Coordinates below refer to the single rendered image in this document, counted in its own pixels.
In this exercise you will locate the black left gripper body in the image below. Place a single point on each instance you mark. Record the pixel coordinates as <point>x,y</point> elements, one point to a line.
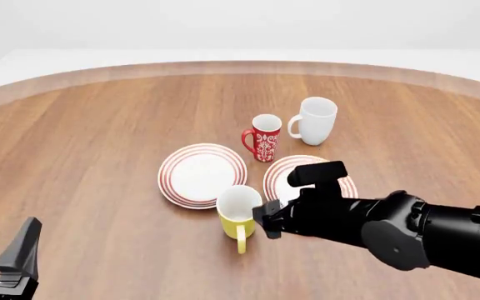
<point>2,289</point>

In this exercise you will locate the black and grey right robot arm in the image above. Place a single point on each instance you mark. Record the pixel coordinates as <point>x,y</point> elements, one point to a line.
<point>394,225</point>

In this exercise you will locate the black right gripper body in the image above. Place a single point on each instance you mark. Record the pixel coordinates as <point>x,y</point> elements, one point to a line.
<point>268,217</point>

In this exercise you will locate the yellow and white mug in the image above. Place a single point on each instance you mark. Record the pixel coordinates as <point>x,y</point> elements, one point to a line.
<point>236,215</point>

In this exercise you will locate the red-ringed white plate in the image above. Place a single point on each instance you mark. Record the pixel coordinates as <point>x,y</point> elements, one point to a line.
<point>279,181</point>
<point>200,175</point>

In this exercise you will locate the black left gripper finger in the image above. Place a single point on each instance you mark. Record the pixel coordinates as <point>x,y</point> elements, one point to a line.
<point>20,250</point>

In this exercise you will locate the red patterned mug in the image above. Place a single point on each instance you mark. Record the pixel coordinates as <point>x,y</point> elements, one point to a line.
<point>267,140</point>

